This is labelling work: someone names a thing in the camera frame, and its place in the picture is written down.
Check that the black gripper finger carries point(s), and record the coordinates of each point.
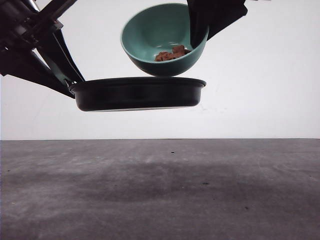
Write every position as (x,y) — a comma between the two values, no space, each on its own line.
(225,13)
(197,18)

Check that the brown fried beef cubes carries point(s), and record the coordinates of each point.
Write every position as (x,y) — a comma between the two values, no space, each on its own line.
(177,52)

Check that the black pan with mint handle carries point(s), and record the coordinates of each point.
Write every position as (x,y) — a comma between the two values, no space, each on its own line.
(136,93)

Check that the teal green bowl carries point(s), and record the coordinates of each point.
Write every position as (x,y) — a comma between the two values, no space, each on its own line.
(157,29)

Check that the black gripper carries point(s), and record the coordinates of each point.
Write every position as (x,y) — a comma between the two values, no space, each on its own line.
(22,26)

